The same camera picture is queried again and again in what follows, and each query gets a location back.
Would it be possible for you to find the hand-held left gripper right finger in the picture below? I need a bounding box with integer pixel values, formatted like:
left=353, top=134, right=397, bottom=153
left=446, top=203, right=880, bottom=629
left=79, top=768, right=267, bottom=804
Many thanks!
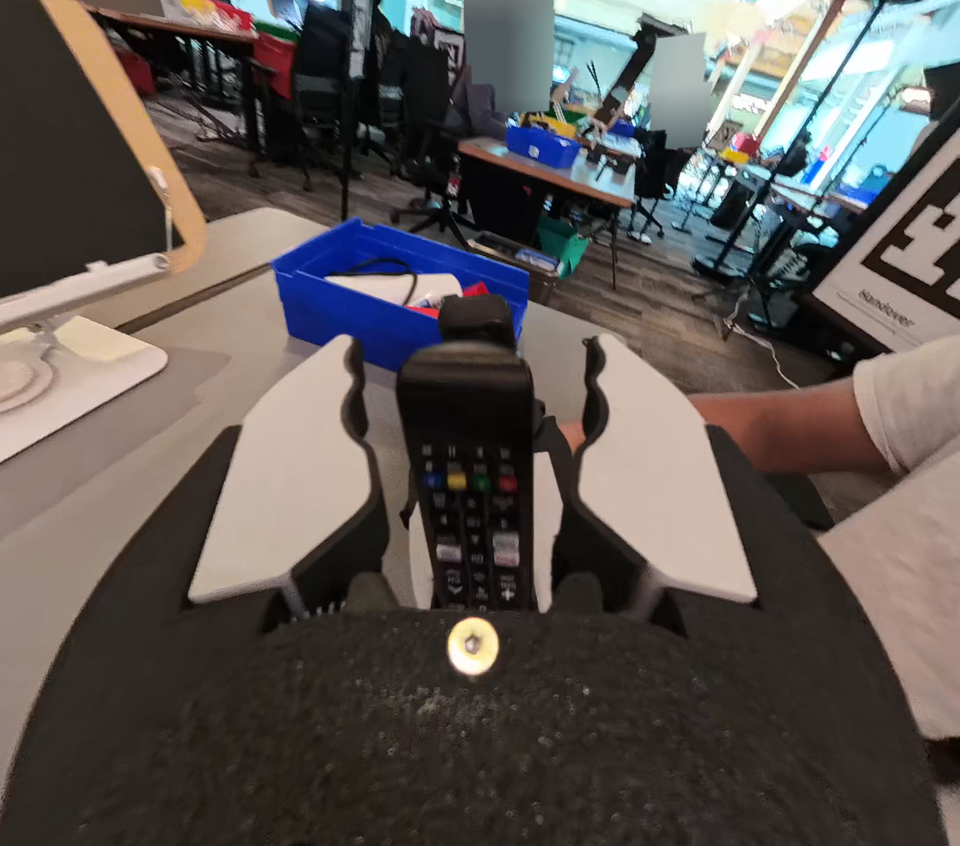
left=555, top=334, right=759, bottom=605

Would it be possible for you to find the wood-framed black board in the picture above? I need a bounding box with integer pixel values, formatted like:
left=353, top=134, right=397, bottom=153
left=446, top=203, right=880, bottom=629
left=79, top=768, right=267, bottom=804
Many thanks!
left=0, top=0, right=209, bottom=301

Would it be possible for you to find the wooden far table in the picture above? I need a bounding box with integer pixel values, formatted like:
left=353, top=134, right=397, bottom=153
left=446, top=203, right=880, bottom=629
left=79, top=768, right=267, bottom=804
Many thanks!
left=457, top=137, right=648, bottom=211
left=90, top=6, right=260, bottom=157

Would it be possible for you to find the red bin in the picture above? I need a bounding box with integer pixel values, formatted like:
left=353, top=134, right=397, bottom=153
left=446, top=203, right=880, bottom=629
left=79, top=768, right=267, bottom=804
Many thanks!
left=251, top=30, right=299, bottom=102

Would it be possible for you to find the framed black-white marker sign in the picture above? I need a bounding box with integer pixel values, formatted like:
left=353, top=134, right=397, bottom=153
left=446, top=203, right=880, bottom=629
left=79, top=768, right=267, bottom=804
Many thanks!
left=813, top=107, right=960, bottom=355

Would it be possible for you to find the black cable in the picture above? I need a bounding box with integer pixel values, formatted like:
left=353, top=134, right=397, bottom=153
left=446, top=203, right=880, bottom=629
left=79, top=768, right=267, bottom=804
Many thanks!
left=351, top=257, right=420, bottom=307

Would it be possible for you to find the white device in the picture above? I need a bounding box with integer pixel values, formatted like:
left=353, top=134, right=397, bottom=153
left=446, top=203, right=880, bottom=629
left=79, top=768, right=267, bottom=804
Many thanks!
left=324, top=270, right=465, bottom=313

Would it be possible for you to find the person's right forearm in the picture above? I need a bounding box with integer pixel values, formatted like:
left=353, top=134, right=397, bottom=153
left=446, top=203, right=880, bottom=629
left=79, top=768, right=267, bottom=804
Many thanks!
left=688, top=377, right=901, bottom=475

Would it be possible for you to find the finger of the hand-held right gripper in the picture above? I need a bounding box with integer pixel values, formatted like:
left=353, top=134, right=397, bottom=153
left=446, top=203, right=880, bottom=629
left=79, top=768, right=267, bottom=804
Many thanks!
left=531, top=469, right=565, bottom=611
left=407, top=478, right=439, bottom=610

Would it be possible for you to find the small blue bin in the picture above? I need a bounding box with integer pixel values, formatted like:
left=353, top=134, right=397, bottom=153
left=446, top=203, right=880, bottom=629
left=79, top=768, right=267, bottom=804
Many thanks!
left=506, top=124, right=583, bottom=170

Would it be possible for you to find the blue plastic bin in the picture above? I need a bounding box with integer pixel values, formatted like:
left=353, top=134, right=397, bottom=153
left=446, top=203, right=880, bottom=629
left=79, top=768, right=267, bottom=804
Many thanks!
left=271, top=218, right=531, bottom=373

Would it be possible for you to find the black remote control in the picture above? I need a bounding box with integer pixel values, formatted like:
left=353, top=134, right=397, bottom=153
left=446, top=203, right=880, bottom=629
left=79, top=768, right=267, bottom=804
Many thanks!
left=395, top=343, right=538, bottom=612

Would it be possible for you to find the red object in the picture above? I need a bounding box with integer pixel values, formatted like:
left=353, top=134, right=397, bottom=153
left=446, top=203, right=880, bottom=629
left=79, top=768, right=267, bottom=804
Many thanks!
left=408, top=282, right=490, bottom=320

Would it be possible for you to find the green bin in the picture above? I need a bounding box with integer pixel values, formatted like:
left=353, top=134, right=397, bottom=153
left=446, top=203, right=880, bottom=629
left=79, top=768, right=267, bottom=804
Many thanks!
left=536, top=216, right=591, bottom=280

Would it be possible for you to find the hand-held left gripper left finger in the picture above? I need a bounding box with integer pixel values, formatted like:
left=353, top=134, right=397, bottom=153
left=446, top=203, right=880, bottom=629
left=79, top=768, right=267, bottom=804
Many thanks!
left=187, top=334, right=391, bottom=605

